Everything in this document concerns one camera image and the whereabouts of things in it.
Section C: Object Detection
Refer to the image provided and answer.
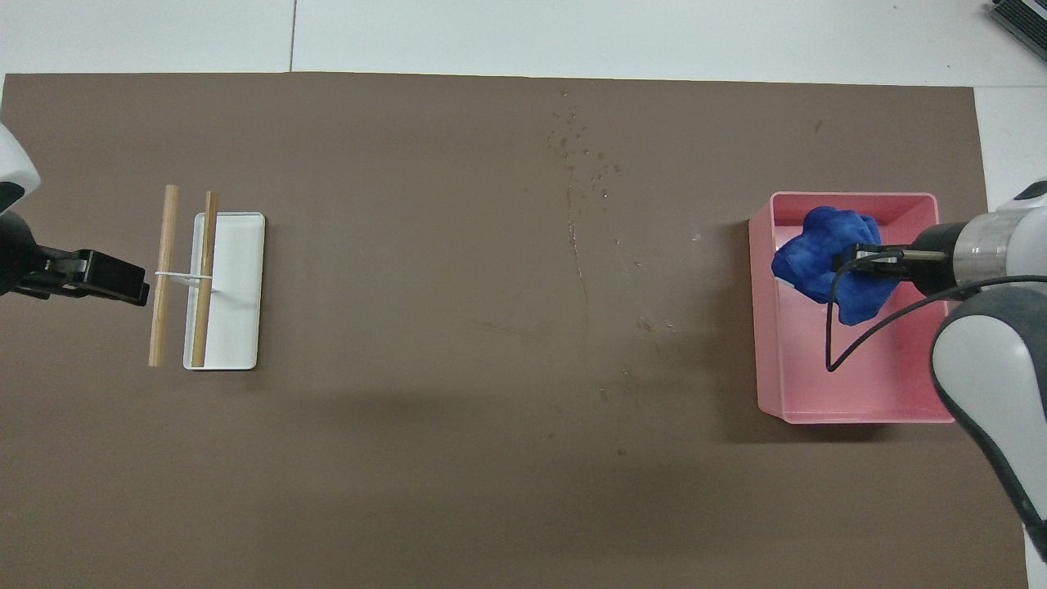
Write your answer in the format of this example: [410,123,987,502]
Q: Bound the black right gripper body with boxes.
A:
[906,222,964,297]

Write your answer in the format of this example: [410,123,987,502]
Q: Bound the brown table mat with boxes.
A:
[0,72,1030,589]

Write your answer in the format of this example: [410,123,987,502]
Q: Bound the short wooden rack rod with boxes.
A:
[191,191,220,368]

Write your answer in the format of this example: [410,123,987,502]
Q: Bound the long wooden rack rod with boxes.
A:
[148,184,180,368]

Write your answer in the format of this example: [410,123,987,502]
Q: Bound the grey ribbed device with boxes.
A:
[985,0,1047,43]

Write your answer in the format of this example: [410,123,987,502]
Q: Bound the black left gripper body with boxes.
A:
[0,211,86,299]

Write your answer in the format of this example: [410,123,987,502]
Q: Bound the blue towel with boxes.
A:
[771,205,902,327]

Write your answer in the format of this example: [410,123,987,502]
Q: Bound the white towel rack base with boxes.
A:
[183,212,267,371]

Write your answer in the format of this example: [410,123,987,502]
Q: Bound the pink plastic bin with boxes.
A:
[748,192,959,425]

